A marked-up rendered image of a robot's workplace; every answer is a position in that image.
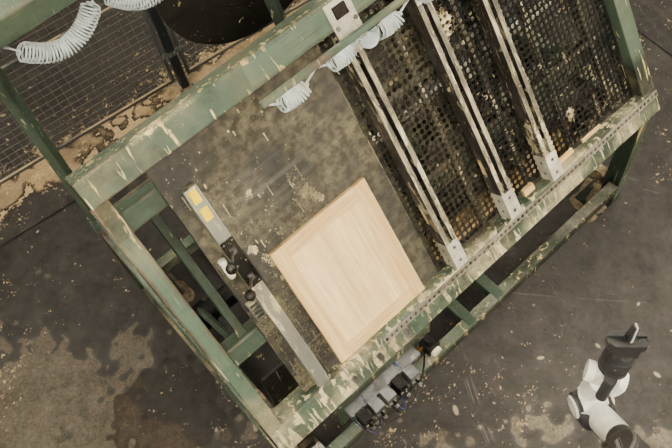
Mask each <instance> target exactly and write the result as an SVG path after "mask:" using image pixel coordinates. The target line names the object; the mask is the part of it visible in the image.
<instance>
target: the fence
mask: <svg viewBox="0 0 672 448"><path fill-rule="evenodd" d="M194 188H195V189H196V191H197V192H198V193H199V195H200V196H201V198H202V199H203V201H202V202H200V203H199V204H198V205H196V206H195V205H194V203H193V202H192V200H191V199H190V198H189V196H188V195H187V194H188V193H189V192H191V191H192V190H193V189H194ZM179 192H180V193H181V194H182V196H183V197H184V199H185V200H186V202H187V203H188V204H189V206H190V207H191V209H192V210H193V211H194V213H195V214H196V216H197V217H198V219H199V220H200V221H201V223H202V224H203V226H204V227H205V228H206V230H207V231H208V233H209V234H210V235H211V237H212V238H213V240H214V241H215V243H216V244H217V245H218V247H219V248H220V250H221V251H222V252H223V254H224V255H225V257H226V258H227V260H228V261H229V262H230V259H229V258H228V256H227V255H226V254H225V252H224V251H223V249H222V248H221V246H220V245H221V244H222V243H223V242H224V241H226V240H227V239H228V238H229V237H231V234H230V233H229V231H228V230H227V228H226V227H225V226H224V224H223V223H222V221H221V220H220V218H219V217H218V215H217V214H216V212H215V211H214V210H213V208H212V207H211V205H210V204H209V202H208V201H207V199H206V198H205V197H204V195H203V194H202V192H201V191H200V189H199V188H198V186H197V185H196V184H195V183H193V182H192V181H191V182H190V183H188V184H187V185H186V186H185V187H183V188H182V189H181V190H179ZM206 205H207V206H208V208H209V209H210V211H211V212H212V214H213V215H214V218H212V219H211V220H210V221H209V222H206V220H205V219H204V217H203V216H202V215H201V213H200V212H199V210H201V209H202V208H203V207H205V206H206ZM252 290H254V291H255V293H256V299H257V300H258V302H259V303H260V305H261V306H262V307H263V309H264V310H265V312H266V313H267V314H266V315H267V316H268V317H269V319H270V320H271V322H272V323H273V325H274V326H275V327H276V329H277V330H278V332H279V333H280V334H281V336H282V337H283V339H284V340H285V341H286V343H287V344H288V346H289V347H290V349H291V350H292V351H293V353H294V354H295V356H296V357H297V358H298V360H299V361H300V363H301V364H302V366H303V367H304V368H305V370H306V371H307V373H308V374H309V375H310V377H311V378H312V380H313V381H314V382H315V384H316V385H317V386H319V387H320V388H321V387H322V386H323V385H324V384H326V383H327V382H328V381H329V380H330V378H329V376H328V375H327V373H326V372H325V371H324V369H323V368H322V366H321V365H320V363H319V362H318V360H317V359H316V357H315V356H314V355H313V353H312V352H311V350H310V349H309V347H308V346H307V344H306V343H305V342H304V340H303V339H302V337H301V336H300V334H299V333H298V331H297V330H296V328H295V327H294V326H293V324H292V323H291V321H290V320H289V318H288V317H287V315H286V314H285V313H284V311H283V310H282V308H281V307H280V305H279V304H278V302H277V301H276V299H275V298H274V297H273V295H272V294H271V292H270V291H269V289H268V288H267V286H266V285H265V284H264V282H263V281H262V280H261V281H260V282H259V283H258V284H256V285H255V286H254V287H253V288H252Z"/></svg>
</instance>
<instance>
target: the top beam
mask: <svg viewBox="0 0 672 448"><path fill-rule="evenodd" d="M331 1H332V0H311V1H310V2H308V3H307V4H305V5H304V6H303V7H301V8H300V9H298V10H297V11H296V12H294V13H293V14H291V15H290V16H289V17H287V18H286V19H285V20H283V21H282V22H280V23H279V24H278V25H276V26H275V27H273V28H272V29H271V30H269V31H268V32H266V33H265V34H264V35H262V36H261V37H260V38H258V39H257V40H255V41H254V42H253V43H251V44H250V45H248V46H247V47H246V48H244V49H243V50H242V51H240V52H239V53H237V54H236V55H235V56H233V57H232V58H230V59H229V60H228V61H226V62H225V63H223V64H222V65H221V66H219V67H218V68H217V69H215V70H214V71H212V72H211V73H210V74H208V75H207V76H205V77H204V78H203V79H201V80H200V81H198V82H197V83H196V84H194V85H193V86H192V87H190V88H189V89H187V90H186V91H185V92H183V93H182V94H180V95H179V96H178V97H176V98H175V99H173V100H172V101H171V102H169V103H168V104H167V105H165V106H164V107H162V108H161V109H160V110H158V111H157V112H155V113H154V114H153V115H151V116H150V117H148V118H147V119H146V120H144V121H143V122H142V123H140V124H139V125H137V126H136V127H135V128H133V129H132V130H130V131H129V132H128V133H126V134H125V135H123V136H122V137H121V138H119V139H118V140H117V141H115V142H114V143H112V144H111V145H110V146H108V147H107V148H105V149H104V150H103V151H101V152H100V153H98V154H97V155H96V156H94V157H93V158H92V159H90V160H89V161H87V162H86V163H85V164H83V165H82V166H80V167H79V168H78V169H76V170H75V171H74V172H72V173H71V174H69V175H68V176H67V177H65V182H66V183H67V184H68V185H69V187H70V188H71V189H72V191H73V192H74V193H75V194H76V196H77V197H78V198H79V199H80V201H81V202H82V203H83V204H84V205H85V206H86V207H87V208H88V209H89V210H90V211H94V210H95V209H96V208H98V207H99V206H100V205H102V204H103V203H105V202H106V201H107V200H109V199H110V198H111V197H113V196H114V195H115V194H117V193H118V192H119V191H121V190H122V189H123V188H125V187H126V186H127V185H129V184H130V183H131V182H133V181H134V180H135V179H137V178H138V177H139V176H141V175H142V174H144V173H145V172H146V171H148V170H149V169H150V168H152V167H153V166H154V165H156V164H157V163H158V162H160V161H161V160H162V159H164V158H165V157H166V156H168V155H169V154H170V153H172V152H173V151H174V150H176V149H177V148H178V147H180V146H181V145H183V144H184V143H185V142H187V141H188V140H189V139H191V138H192V137H193V136H195V135H196V134H197V133H199V132H200V131H201V130H203V129H204V128H205V127H207V126H208V125H209V124H211V123H212V122H213V121H215V120H216V119H218V118H219V117H220V116H222V115H223V114H224V113H226V112H227V111H228V110H230V109H231V108H232V107H234V106H235V105H236V104H238V103H239V102H240V101H242V100H243V99H244V98H246V97H247V96H248V95H250V94H251V93H252V92H254V91H255V90H257V89H258V88H259V87H261V86H262V85H263V84H265V83H266V82H267V81H269V80H270V79H271V78H273V77H274V76H275V75H277V74H278V73H279V72H281V71H282V70H283V69H285V68H286V67H287V66H289V65H290V64H292V63H293V62H294V61H296V60H297V59H298V58H300V57H301V56H302V55H304V54H305V53H306V52H308V51H309V50H310V49H312V48H313V47H314V46H316V45H317V44H318V43H320V42H321V41H322V40H324V39H325V38H326V37H328V36H329V35H331V34H332V33H333V32H334V30H333V28H332V26H331V25H330V23H329V21H328V19H327V17H326V15H325V13H324V11H323V9H322V8H323V7H324V6H325V5H327V4H328V3H329V2H331ZM351 1H352V3H353V5H354V7H355V9H356V12H357V14H359V13H360V12H361V11H363V10H364V9H365V8H367V7H368V6H370V5H371V4H372V3H374V2H375V1H376V0H351Z"/></svg>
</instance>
